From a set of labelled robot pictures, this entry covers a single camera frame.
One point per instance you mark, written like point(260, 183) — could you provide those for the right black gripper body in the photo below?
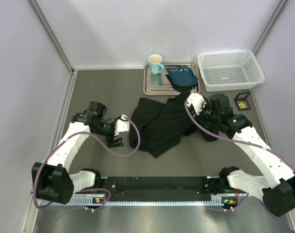
point(204, 126)

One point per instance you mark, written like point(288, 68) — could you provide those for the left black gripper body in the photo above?
point(111, 137)

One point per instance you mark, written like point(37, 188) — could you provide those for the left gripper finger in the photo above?
point(118, 142)
point(110, 142)

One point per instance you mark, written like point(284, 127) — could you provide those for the black button shirt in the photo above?
point(161, 125)

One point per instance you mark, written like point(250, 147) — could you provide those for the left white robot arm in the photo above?
point(65, 150)

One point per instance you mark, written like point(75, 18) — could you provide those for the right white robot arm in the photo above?
point(216, 120)

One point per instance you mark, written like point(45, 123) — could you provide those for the brooch in black box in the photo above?
point(241, 101)

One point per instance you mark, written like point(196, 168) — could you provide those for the white plastic basket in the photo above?
point(230, 70)

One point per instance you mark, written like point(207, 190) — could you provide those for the dark blue plate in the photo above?
point(182, 76)

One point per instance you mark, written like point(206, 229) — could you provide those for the steel tray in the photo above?
point(161, 85)

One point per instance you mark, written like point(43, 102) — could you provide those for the light blue mug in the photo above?
point(155, 63)

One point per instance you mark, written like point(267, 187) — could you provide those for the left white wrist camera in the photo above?
point(121, 125)

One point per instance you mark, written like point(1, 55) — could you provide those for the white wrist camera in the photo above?
point(121, 125)
point(196, 102)

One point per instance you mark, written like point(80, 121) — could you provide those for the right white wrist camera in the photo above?
point(196, 102)

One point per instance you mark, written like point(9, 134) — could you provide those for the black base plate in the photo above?
point(154, 189)

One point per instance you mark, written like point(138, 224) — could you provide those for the aluminium frame rail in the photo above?
point(102, 197)

